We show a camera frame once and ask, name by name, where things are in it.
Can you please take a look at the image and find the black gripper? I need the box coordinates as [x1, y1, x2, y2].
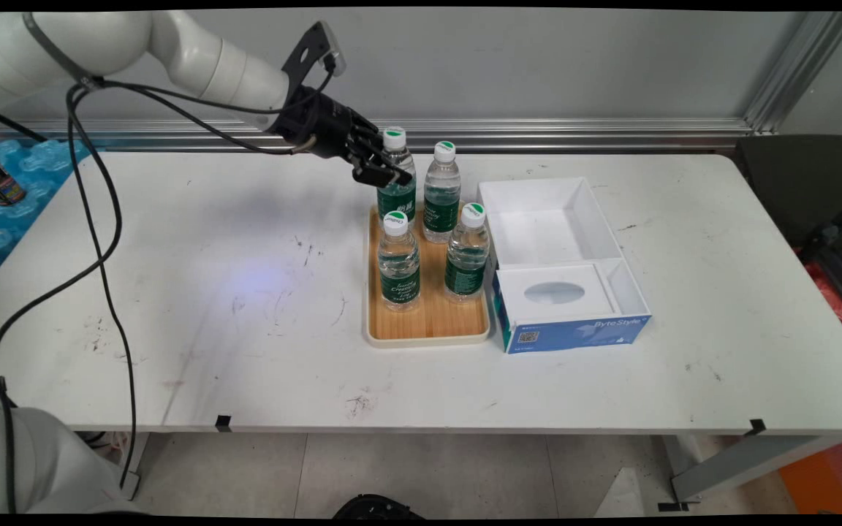
[272, 85, 414, 188]

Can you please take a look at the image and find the green label water bottle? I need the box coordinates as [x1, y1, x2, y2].
[422, 141, 463, 245]
[378, 210, 422, 313]
[444, 202, 492, 305]
[376, 126, 419, 224]

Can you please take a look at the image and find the wooden tray with cream rim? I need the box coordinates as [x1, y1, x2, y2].
[363, 200, 493, 348]

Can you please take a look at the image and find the white and blue cardboard box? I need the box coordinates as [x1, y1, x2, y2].
[478, 178, 653, 356]

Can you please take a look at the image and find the blue plastic packaging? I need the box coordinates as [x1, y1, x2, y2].
[0, 139, 94, 294]

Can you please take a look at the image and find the black object on floor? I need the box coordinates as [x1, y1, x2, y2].
[333, 494, 423, 520]

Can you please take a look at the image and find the grey table leg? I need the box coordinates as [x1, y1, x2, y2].
[659, 434, 842, 506]

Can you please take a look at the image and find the orange box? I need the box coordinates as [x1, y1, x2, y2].
[779, 436, 842, 514]

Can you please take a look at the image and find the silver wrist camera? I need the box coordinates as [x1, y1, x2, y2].
[319, 20, 348, 78]

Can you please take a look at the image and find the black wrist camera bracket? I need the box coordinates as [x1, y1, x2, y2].
[280, 20, 334, 94]

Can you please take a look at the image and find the aluminium wall rail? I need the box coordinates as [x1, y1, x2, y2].
[0, 117, 759, 153]

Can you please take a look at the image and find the black cable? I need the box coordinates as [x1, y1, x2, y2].
[65, 55, 339, 492]
[0, 77, 317, 514]

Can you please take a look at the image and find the black strap on arm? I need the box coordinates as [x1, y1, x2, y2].
[22, 12, 105, 90]

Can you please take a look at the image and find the aluminium corner post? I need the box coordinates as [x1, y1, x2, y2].
[743, 11, 842, 137]

